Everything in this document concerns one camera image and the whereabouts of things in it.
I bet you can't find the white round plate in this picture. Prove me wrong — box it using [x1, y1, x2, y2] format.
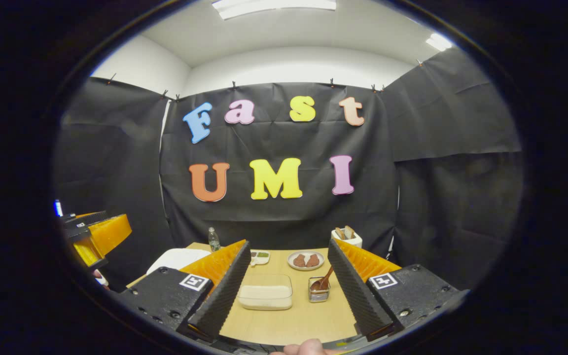
[287, 250, 325, 272]

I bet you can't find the black backdrop cloth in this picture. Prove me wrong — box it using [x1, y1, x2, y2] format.
[52, 47, 524, 291]

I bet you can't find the long ceiling light panel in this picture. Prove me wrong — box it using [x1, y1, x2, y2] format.
[213, 0, 337, 20]

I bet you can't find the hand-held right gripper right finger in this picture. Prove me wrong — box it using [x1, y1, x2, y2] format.
[327, 239, 469, 342]

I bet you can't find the white toaster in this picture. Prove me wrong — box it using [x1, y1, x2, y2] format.
[331, 229, 363, 249]

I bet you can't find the wooden spoon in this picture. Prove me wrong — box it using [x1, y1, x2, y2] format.
[310, 266, 335, 291]

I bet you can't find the white rice cooker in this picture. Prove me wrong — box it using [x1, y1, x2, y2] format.
[146, 248, 212, 276]

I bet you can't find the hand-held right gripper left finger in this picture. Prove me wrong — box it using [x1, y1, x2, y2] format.
[121, 240, 252, 343]

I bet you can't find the row of black cloth clips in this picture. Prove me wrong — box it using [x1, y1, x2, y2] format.
[107, 58, 424, 101]

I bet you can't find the small ceiling light panel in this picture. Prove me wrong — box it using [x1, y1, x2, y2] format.
[426, 33, 453, 52]

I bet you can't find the clear box of rice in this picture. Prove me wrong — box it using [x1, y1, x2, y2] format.
[237, 274, 293, 311]

